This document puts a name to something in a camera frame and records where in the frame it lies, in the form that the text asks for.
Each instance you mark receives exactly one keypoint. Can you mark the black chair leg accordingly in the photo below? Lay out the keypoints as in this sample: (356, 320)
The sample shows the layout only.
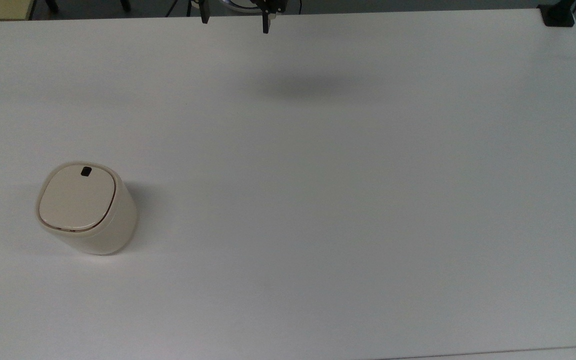
(51, 5)
(125, 5)

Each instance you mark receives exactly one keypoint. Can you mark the black corner table clamp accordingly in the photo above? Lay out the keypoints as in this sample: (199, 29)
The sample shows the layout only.
(558, 15)

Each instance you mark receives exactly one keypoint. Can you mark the cream plastic trash bin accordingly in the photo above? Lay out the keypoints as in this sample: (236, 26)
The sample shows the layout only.
(108, 235)

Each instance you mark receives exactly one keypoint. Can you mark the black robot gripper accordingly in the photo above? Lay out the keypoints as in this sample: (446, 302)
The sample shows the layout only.
(274, 5)

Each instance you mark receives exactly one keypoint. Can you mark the black bin latch button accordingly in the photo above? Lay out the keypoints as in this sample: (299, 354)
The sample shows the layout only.
(86, 171)

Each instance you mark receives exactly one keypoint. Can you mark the cream trash bin lid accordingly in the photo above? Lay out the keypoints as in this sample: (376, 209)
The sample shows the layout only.
(75, 200)

